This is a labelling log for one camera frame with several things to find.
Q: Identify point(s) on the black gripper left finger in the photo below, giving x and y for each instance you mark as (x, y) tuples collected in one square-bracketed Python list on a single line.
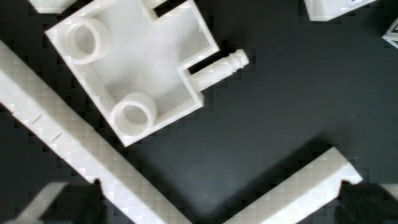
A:
[(67, 204)]

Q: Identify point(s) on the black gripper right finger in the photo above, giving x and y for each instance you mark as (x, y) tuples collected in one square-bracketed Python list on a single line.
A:
[(369, 203)]

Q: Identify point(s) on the white chair seat plate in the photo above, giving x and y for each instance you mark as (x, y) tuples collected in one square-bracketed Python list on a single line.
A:
[(131, 49)]

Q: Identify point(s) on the white chair leg with tag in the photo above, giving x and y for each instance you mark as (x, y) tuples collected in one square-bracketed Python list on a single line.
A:
[(326, 9)]

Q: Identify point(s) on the white U-shaped fence frame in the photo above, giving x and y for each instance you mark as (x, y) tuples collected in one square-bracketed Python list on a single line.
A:
[(246, 169)]

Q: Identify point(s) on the white chair back frame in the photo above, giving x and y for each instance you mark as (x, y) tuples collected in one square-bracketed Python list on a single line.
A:
[(53, 6)]

